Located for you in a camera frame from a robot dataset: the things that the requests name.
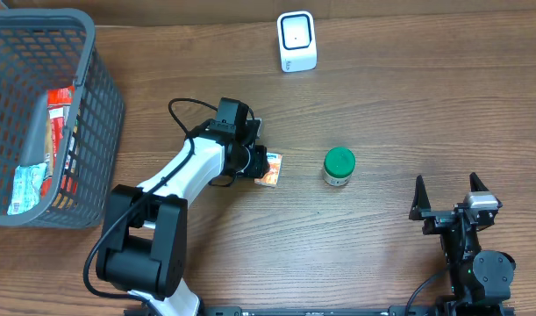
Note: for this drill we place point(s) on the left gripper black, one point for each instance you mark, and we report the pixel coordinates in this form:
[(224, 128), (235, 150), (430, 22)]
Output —
[(259, 162)]

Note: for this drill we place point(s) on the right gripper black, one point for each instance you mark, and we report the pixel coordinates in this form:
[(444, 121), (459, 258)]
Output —
[(439, 219)]

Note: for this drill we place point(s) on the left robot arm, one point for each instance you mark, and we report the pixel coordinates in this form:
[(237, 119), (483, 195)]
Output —
[(141, 253)]

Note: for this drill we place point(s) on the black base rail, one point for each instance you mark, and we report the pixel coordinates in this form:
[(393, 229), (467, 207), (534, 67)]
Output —
[(394, 310)]

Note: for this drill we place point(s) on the grey plastic shopping basket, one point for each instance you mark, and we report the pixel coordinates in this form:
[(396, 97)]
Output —
[(48, 49)]

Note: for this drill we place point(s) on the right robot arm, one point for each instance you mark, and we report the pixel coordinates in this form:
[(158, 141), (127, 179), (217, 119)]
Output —
[(480, 279)]

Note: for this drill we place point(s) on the green lid jar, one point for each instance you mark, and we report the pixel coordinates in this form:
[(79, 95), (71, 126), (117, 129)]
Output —
[(338, 166)]

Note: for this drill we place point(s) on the white barcode scanner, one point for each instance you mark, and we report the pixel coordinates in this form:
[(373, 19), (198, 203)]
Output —
[(297, 41)]

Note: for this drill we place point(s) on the red and tan cracker package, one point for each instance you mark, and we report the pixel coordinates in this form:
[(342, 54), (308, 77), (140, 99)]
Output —
[(58, 105)]

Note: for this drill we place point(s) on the light blue tissue pack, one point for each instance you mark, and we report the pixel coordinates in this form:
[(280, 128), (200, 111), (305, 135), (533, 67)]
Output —
[(26, 186)]

